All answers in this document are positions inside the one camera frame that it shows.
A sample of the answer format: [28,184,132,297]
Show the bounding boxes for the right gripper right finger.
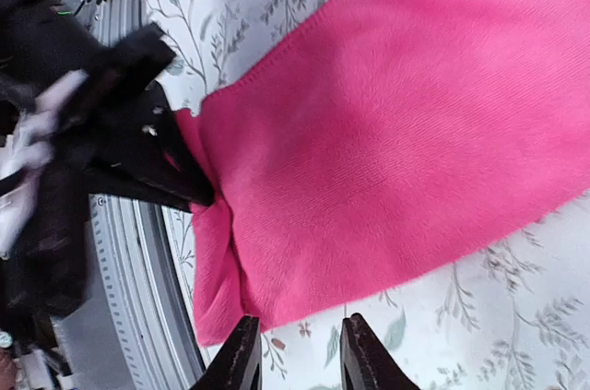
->
[340,313,419,390]

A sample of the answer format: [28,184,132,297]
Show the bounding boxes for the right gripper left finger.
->
[191,316,262,390]

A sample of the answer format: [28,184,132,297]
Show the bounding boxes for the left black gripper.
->
[45,23,215,212]

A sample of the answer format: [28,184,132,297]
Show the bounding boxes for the pink towel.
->
[176,0,589,346]

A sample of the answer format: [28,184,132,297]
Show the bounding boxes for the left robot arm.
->
[1,0,215,346]

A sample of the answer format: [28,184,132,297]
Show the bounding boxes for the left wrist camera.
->
[1,70,88,260]

